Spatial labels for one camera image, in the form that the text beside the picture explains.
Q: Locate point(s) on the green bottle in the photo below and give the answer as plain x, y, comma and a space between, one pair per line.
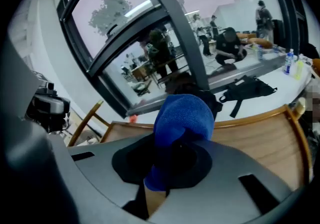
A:
298, 69

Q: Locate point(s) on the red packet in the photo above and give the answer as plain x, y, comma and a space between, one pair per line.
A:
133, 119

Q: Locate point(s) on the black window frame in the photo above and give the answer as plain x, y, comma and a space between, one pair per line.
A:
182, 31

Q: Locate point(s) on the blue label water bottle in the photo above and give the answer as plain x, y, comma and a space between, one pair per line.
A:
288, 63

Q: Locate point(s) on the blue cloth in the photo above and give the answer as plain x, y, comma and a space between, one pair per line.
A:
185, 118

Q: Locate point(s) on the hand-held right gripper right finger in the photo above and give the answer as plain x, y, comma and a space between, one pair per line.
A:
225, 193

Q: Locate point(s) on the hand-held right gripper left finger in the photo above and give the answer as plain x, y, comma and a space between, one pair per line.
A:
95, 168

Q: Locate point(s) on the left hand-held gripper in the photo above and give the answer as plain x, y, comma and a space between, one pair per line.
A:
47, 105

